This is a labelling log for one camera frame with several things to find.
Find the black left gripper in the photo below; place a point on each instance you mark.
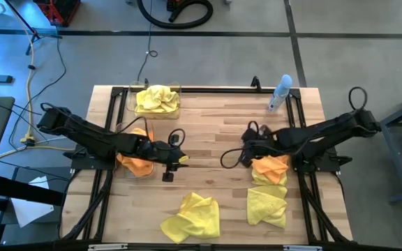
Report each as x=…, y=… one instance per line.
x=166, y=155

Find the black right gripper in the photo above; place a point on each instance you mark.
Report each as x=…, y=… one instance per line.
x=257, y=143

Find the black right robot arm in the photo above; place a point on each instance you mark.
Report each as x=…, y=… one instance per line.
x=326, y=130

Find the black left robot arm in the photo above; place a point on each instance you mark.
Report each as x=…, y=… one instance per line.
x=89, y=137

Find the clear plastic basket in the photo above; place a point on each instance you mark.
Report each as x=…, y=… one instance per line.
x=132, y=104
x=124, y=173

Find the blue spray bottle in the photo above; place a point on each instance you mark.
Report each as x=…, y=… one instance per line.
x=278, y=97

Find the black clamp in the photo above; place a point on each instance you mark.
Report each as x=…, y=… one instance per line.
x=256, y=83
x=147, y=83

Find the white paper sheet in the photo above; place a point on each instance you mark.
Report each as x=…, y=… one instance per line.
x=30, y=209

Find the black tripod stand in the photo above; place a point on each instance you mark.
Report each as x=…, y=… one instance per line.
x=47, y=36

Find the red and black crate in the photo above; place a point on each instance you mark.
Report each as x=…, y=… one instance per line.
x=59, y=12

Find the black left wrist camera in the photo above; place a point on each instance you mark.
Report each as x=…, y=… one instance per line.
x=167, y=177

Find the black aluminium table frame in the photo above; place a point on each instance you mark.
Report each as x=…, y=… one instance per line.
x=222, y=90

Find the white metal bracket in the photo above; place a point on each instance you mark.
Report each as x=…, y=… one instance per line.
x=302, y=248
x=106, y=247

